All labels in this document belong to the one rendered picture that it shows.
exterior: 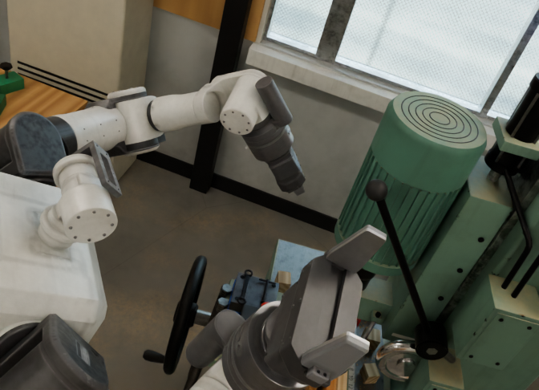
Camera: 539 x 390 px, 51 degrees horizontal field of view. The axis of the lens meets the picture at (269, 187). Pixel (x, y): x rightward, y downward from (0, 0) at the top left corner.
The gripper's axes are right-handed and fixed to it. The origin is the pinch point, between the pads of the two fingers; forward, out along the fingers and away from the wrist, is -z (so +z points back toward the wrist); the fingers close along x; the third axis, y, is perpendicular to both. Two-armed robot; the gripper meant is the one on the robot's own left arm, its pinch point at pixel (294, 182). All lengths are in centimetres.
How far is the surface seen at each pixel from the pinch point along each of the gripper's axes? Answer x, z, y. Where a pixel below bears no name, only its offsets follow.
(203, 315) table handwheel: 3.1, -21.9, -35.0
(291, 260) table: -8.3, -29.4, -11.9
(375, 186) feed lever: 28.6, 15.5, 13.7
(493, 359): 40, -24, 19
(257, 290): 10.2, -14.1, -17.7
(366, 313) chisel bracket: 18.3, -26.5, 1.3
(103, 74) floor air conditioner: -135, -10, -63
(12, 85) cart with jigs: -130, 5, -95
